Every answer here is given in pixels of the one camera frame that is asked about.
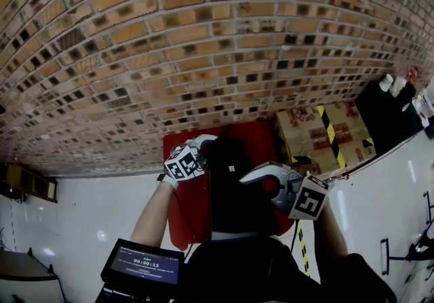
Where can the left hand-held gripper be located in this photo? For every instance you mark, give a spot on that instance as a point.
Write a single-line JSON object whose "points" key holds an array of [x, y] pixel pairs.
{"points": [[183, 164]]}

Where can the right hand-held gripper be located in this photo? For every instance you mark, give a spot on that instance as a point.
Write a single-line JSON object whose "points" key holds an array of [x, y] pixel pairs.
{"points": [[308, 200]]}

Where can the black keyboard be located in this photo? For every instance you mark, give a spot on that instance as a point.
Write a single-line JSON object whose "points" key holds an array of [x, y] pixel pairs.
{"points": [[234, 200]]}

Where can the person's left forearm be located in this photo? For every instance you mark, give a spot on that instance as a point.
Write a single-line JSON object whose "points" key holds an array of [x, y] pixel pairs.
{"points": [[152, 217]]}

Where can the person's right forearm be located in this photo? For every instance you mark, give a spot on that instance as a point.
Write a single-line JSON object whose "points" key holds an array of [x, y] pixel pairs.
{"points": [[330, 237]]}

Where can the table with red tablecloth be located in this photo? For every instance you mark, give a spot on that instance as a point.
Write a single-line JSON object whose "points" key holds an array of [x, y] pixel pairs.
{"points": [[251, 128]]}

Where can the white wristband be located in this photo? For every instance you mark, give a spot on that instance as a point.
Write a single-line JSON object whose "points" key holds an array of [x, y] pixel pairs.
{"points": [[171, 182]]}

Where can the clear plastic bottle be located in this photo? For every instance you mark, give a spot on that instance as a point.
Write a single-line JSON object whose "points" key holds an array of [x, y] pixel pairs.
{"points": [[337, 178]]}

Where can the cardboard box with striped tape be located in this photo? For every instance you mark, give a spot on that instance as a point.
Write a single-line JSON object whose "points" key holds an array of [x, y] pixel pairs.
{"points": [[315, 135]]}

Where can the person's black shirt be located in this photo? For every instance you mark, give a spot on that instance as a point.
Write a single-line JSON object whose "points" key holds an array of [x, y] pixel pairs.
{"points": [[244, 271]]}

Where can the black side table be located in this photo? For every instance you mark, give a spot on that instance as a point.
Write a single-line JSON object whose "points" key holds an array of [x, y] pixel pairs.
{"points": [[383, 118]]}

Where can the black timer monitor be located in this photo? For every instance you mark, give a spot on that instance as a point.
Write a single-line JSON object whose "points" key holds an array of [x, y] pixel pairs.
{"points": [[144, 264]]}

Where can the white bottle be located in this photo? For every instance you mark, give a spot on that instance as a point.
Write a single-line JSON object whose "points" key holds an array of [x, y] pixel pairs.
{"points": [[398, 86], [386, 82]]}

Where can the black metal stand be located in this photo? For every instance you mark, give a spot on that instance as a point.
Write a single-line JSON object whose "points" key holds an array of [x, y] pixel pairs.
{"points": [[416, 248]]}

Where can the wooden stool shelf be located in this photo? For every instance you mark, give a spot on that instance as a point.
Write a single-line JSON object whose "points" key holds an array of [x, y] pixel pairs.
{"points": [[34, 183]]}

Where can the gray partition board on stand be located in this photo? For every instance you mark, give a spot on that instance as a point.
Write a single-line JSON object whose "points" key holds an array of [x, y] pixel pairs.
{"points": [[23, 281]]}

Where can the black wall switch box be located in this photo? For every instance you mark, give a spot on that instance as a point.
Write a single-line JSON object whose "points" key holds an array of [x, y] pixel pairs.
{"points": [[1, 109]]}

